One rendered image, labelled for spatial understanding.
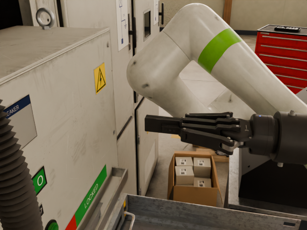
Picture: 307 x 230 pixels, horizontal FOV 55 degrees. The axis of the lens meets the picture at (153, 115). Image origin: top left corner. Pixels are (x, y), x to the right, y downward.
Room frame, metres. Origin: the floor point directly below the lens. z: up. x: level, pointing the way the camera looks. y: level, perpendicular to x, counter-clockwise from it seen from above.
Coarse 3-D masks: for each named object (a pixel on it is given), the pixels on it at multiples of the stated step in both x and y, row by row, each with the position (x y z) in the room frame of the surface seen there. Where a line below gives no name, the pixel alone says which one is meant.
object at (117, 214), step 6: (126, 198) 0.65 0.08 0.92; (120, 204) 0.62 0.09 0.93; (126, 204) 0.65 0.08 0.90; (120, 210) 0.60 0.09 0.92; (126, 210) 0.64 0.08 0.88; (114, 216) 0.57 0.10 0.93; (120, 216) 0.59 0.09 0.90; (114, 222) 0.55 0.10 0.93; (120, 222) 0.59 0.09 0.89; (108, 228) 0.53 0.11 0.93; (114, 228) 0.55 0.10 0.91
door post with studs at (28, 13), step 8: (24, 0) 0.75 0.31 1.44; (32, 0) 0.73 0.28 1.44; (40, 0) 0.75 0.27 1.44; (24, 8) 0.75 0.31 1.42; (32, 8) 0.72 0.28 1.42; (24, 16) 0.75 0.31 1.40; (32, 16) 0.72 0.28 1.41; (40, 16) 0.74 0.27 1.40; (48, 16) 0.78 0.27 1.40; (24, 24) 0.75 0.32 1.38; (32, 24) 0.74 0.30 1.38
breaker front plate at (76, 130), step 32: (64, 64) 0.44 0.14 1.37; (96, 64) 0.56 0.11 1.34; (0, 96) 0.30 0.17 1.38; (32, 96) 0.35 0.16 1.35; (64, 96) 0.43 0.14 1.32; (96, 96) 0.54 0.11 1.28; (64, 128) 0.41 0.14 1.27; (96, 128) 0.53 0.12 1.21; (32, 160) 0.33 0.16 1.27; (64, 160) 0.40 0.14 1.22; (96, 160) 0.51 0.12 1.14; (64, 192) 0.38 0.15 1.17; (0, 224) 0.25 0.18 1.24; (64, 224) 0.37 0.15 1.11; (96, 224) 0.48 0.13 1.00
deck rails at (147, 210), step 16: (128, 208) 0.67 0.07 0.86; (144, 208) 0.66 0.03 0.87; (160, 208) 0.65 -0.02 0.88; (176, 208) 0.64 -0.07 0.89; (192, 208) 0.63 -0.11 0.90; (208, 208) 0.62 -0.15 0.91; (224, 208) 0.61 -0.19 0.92; (160, 224) 0.62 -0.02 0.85; (176, 224) 0.62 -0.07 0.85; (192, 224) 0.62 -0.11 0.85; (208, 224) 0.62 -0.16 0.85; (224, 224) 0.61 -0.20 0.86; (240, 224) 0.60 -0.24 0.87; (256, 224) 0.59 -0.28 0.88; (272, 224) 0.58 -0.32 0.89
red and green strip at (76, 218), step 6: (102, 174) 0.54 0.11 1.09; (96, 180) 0.50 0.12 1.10; (102, 180) 0.53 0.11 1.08; (96, 186) 0.50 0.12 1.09; (90, 192) 0.47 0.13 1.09; (96, 192) 0.50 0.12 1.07; (90, 198) 0.47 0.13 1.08; (84, 204) 0.44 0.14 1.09; (78, 210) 0.42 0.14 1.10; (84, 210) 0.44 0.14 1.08; (78, 216) 0.41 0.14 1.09; (72, 222) 0.39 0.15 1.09; (78, 222) 0.41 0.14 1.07; (66, 228) 0.37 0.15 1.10; (72, 228) 0.39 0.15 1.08
